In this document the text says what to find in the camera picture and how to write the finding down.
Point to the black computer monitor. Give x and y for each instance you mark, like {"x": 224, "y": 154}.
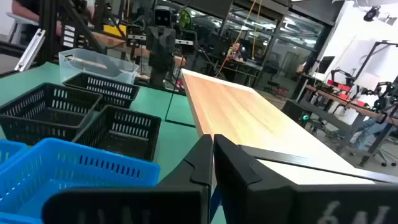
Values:
{"x": 326, "y": 64}

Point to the black ceiling spotlight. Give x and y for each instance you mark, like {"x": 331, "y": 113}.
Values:
{"x": 371, "y": 14}

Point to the wooden shelf board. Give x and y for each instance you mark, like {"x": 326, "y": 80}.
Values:
{"x": 248, "y": 118}

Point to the green table mat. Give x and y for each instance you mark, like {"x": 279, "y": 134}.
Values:
{"x": 155, "y": 99}

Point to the clear plastic bin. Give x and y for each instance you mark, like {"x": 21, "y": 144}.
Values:
{"x": 93, "y": 67}

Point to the silver aluminium extrusion bar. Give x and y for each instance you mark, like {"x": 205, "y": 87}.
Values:
{"x": 31, "y": 49}

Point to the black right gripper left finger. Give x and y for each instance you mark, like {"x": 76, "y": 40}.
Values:
{"x": 186, "y": 193}

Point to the black rig frame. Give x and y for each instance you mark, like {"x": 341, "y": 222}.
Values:
{"x": 46, "y": 31}

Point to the yellow box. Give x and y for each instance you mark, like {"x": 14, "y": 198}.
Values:
{"x": 115, "y": 30}

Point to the blue slotted plastic basket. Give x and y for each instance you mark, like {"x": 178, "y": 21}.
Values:
{"x": 9, "y": 149}
{"x": 77, "y": 161}

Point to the black plate with white labels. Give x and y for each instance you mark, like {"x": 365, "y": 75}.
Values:
{"x": 69, "y": 35}

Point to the wooden background workbench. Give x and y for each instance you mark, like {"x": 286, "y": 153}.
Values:
{"x": 342, "y": 102}

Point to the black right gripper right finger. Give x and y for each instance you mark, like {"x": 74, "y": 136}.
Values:
{"x": 248, "y": 199}

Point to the person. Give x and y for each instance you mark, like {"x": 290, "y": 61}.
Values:
{"x": 25, "y": 11}
{"x": 235, "y": 52}
{"x": 370, "y": 130}

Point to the black background robot arm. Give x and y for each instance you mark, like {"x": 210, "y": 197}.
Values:
{"x": 384, "y": 93}

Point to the black slotted plastic basket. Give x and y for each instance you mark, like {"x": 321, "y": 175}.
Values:
{"x": 46, "y": 115}
{"x": 124, "y": 143}
{"x": 105, "y": 88}

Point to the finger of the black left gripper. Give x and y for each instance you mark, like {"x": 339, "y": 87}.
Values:
{"x": 154, "y": 46}
{"x": 168, "y": 46}

